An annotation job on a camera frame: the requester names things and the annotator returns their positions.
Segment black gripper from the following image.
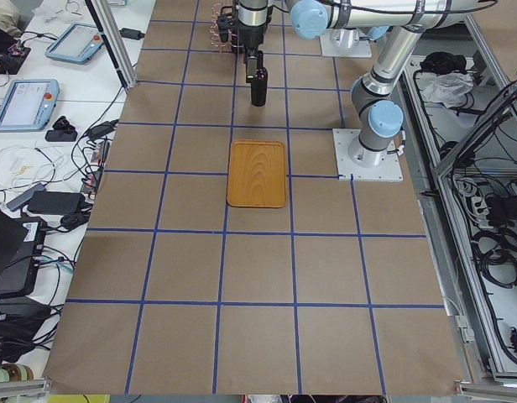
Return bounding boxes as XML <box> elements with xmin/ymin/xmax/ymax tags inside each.
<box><xmin>237</xmin><ymin>0</ymin><xmax>269</xmax><ymax>83</ymax></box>

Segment dark wine bottle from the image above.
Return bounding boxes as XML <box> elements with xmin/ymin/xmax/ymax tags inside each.
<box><xmin>251</xmin><ymin>50</ymin><xmax>269</xmax><ymax>107</ymax></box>

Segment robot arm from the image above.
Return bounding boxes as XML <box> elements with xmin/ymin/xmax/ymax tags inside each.
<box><xmin>217</xmin><ymin>1</ymin><xmax>496</xmax><ymax>128</ymax></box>

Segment wooden tray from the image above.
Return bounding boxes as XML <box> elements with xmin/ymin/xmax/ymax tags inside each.
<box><xmin>227</xmin><ymin>139</ymin><xmax>287</xmax><ymax>208</ymax></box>

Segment blue teach pendant far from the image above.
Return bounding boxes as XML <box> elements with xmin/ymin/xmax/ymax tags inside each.
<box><xmin>44</xmin><ymin>23</ymin><xmax>104</xmax><ymax>64</ymax></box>

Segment blue teach pendant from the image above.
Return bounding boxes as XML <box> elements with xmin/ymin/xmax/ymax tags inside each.
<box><xmin>44</xmin><ymin>23</ymin><xmax>104</xmax><ymax>64</ymax></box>
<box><xmin>0</xmin><ymin>79</ymin><xmax>60</xmax><ymax>133</ymax></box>

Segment white crumpled cloth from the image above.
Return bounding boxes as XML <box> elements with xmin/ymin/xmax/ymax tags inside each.
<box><xmin>421</xmin><ymin>72</ymin><xmax>474</xmax><ymax>108</ymax></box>

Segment blue teach pendant near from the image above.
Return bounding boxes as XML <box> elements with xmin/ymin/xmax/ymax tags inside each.
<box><xmin>0</xmin><ymin>79</ymin><xmax>60</xmax><ymax>133</ymax></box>

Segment black power adapter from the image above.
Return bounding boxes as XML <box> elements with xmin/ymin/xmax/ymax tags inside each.
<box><xmin>27</xmin><ymin>191</ymin><xmax>85</xmax><ymax>215</ymax></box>

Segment black laptop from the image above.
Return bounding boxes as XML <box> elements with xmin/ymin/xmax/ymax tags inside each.
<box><xmin>0</xmin><ymin>211</ymin><xmax>46</xmax><ymax>298</ymax></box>

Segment copper wire bottle basket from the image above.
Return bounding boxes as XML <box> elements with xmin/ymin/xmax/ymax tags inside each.
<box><xmin>209</xmin><ymin>2</ymin><xmax>243</xmax><ymax>55</ymax></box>

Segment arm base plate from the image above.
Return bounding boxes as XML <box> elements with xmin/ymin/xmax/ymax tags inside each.
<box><xmin>320</xmin><ymin>29</ymin><xmax>372</xmax><ymax>58</ymax></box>
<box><xmin>332</xmin><ymin>128</ymin><xmax>403</xmax><ymax>182</ymax></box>

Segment aluminium frame post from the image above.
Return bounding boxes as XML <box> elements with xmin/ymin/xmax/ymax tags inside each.
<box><xmin>86</xmin><ymin>0</ymin><xmax>137</xmax><ymax>91</ymax></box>

